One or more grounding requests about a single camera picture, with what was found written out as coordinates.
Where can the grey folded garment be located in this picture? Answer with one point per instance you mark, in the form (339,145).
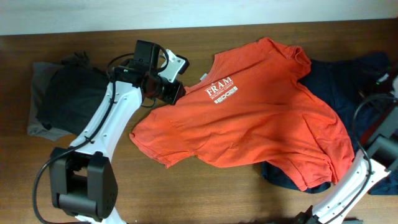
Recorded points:
(42,73)

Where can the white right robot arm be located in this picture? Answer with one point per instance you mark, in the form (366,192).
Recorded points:
(377,161)

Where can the black folded garment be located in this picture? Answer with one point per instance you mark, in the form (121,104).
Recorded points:
(73,95)

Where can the navy blue garment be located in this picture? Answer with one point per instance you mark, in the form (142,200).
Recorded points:
(344,84)

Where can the orange printed t-shirt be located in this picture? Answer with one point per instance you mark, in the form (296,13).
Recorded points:
(250,108)

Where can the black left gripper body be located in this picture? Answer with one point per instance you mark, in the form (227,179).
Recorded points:
(166,89)

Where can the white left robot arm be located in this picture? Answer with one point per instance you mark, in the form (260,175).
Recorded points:
(82,180)

